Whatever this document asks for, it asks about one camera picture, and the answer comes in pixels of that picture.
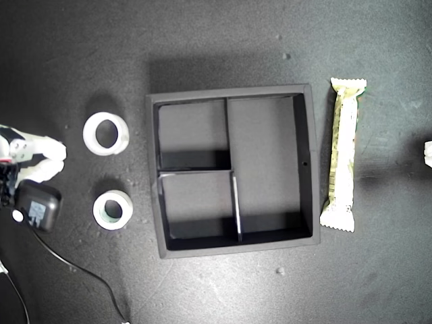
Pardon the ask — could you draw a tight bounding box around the large white tape roll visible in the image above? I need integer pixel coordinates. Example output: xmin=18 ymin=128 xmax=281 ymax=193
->
xmin=82 ymin=111 xmax=130 ymax=156

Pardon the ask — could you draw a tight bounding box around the thin white cable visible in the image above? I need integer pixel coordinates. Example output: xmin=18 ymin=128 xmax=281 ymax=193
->
xmin=0 ymin=259 xmax=31 ymax=324

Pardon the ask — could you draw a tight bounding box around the black tray with wells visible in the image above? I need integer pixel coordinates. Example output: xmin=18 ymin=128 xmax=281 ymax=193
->
xmin=144 ymin=83 xmax=321 ymax=260

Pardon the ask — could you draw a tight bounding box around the black camera box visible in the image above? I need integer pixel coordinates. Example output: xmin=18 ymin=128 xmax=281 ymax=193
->
xmin=12 ymin=180 xmax=63 ymax=234

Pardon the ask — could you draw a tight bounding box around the black camera cable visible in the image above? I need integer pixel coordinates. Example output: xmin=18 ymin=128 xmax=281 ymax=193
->
xmin=32 ymin=231 xmax=131 ymax=324

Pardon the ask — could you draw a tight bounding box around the small white tape roll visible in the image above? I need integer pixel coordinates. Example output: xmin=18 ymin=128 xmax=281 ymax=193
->
xmin=92 ymin=190 xmax=134 ymax=231

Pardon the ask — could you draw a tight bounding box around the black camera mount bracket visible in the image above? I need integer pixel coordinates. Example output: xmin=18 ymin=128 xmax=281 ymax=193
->
xmin=0 ymin=161 xmax=20 ymax=207

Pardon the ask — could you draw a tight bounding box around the snack bar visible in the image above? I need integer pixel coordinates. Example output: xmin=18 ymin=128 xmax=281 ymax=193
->
xmin=319 ymin=77 xmax=368 ymax=233

